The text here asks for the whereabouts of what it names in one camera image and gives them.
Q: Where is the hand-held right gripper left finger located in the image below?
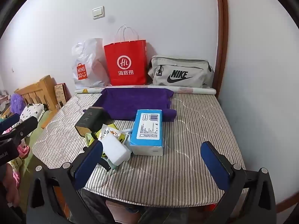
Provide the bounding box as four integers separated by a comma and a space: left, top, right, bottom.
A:
27, 141, 104, 224

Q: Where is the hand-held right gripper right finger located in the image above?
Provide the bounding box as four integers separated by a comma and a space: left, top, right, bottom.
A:
200, 141, 277, 224

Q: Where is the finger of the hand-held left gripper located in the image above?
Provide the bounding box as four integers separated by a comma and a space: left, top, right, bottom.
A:
1, 116, 38, 141
0, 114, 21, 131

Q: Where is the white drawstring pouch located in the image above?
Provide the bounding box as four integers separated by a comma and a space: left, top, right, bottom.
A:
99, 134, 131, 167

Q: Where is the yellow snack packet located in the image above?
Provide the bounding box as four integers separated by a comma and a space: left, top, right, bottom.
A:
103, 124, 118, 133

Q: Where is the dark green box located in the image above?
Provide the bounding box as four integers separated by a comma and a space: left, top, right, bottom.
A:
75, 107, 108, 137

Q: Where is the blue tissue pack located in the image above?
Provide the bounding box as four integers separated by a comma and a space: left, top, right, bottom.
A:
129, 109, 164, 157

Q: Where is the purple towel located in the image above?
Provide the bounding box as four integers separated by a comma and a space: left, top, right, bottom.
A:
83, 87, 177, 123

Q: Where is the person's left hand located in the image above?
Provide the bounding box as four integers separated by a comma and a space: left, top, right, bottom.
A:
5, 164, 21, 206

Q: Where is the pink floral cloth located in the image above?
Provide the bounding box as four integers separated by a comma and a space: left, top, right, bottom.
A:
10, 140, 30, 189

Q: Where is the white black-dotted pillow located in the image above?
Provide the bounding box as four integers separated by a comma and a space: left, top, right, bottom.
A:
19, 103, 48, 127

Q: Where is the light green bed sheet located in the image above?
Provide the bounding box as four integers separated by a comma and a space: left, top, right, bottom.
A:
21, 110, 58, 168

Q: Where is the purple fluffy toy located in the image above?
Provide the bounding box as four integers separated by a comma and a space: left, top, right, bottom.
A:
10, 93, 26, 115

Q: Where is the wooden headboard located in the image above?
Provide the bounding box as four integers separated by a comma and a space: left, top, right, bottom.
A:
14, 75, 58, 129

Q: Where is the grey striped mattress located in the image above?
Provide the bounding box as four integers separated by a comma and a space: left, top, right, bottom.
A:
32, 92, 249, 209

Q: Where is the brown picture book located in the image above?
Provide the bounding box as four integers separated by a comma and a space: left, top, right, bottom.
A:
54, 83, 73, 109

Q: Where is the white printed paper roll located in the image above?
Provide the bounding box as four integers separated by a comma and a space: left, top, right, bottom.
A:
74, 85, 217, 96

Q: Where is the white plastic shopping bag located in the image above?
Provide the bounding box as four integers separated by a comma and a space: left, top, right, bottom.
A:
71, 38, 110, 89

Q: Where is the grey waist bag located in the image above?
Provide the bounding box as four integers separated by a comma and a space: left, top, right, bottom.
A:
148, 55, 215, 89

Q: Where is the red paper bag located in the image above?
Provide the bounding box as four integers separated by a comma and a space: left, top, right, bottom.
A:
104, 24, 147, 86

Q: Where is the brown wooden door frame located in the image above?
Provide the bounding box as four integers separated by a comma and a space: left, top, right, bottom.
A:
214, 0, 229, 96

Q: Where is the white light switch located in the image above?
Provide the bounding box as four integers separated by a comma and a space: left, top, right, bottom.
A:
92, 6, 105, 20

